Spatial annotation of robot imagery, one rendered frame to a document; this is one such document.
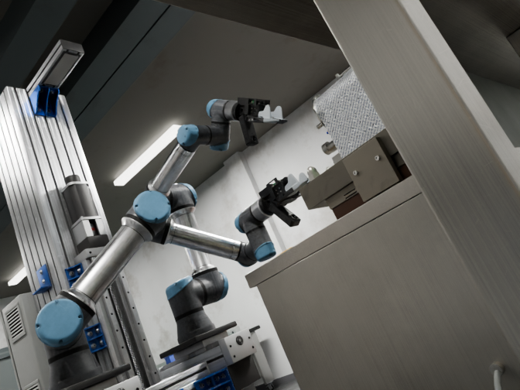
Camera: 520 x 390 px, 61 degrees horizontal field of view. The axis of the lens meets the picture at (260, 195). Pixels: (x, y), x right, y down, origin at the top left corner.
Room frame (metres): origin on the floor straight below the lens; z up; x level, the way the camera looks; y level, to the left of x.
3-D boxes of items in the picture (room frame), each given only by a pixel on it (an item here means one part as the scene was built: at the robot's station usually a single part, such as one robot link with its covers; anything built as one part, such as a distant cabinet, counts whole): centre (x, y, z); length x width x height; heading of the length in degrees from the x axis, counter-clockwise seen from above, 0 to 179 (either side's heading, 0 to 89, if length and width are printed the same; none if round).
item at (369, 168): (0.96, -0.25, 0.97); 0.10 x 0.03 x 0.11; 49
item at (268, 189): (1.42, -0.05, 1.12); 0.12 x 0.08 x 0.09; 49
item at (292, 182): (1.33, -0.11, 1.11); 0.09 x 0.03 x 0.06; 40
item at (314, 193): (1.04, -0.30, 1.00); 0.40 x 0.16 x 0.06; 49
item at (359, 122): (1.15, -0.35, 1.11); 0.23 x 0.01 x 0.18; 49
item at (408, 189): (1.96, -0.95, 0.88); 2.52 x 0.66 x 0.04; 139
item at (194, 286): (1.74, 0.44, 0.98); 0.13 x 0.12 x 0.14; 139
